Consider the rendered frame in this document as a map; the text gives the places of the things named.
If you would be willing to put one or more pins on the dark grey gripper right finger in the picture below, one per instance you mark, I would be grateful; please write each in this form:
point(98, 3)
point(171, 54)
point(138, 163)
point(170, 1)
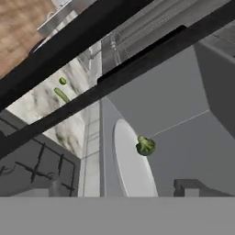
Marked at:
point(183, 185)

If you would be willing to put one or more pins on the dark grey hob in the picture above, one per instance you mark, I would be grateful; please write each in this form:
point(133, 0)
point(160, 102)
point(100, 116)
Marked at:
point(23, 147)

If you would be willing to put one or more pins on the grey microwave oven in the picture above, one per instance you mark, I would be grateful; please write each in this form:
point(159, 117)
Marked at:
point(183, 91)

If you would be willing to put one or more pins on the silver metal fixture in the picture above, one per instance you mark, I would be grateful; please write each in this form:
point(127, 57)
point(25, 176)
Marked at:
point(56, 21)

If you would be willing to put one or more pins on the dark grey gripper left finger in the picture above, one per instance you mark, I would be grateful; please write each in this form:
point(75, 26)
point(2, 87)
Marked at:
point(54, 189)

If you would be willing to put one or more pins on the green cucumber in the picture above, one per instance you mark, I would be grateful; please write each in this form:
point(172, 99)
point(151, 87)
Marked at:
point(61, 95)

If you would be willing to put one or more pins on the white round plate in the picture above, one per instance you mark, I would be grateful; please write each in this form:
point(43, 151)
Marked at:
point(131, 171)

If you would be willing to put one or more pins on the small green lime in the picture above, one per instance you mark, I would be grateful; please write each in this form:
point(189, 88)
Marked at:
point(62, 80)

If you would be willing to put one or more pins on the green broccoli floret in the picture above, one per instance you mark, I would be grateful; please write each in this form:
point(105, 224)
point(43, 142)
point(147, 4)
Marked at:
point(146, 146)

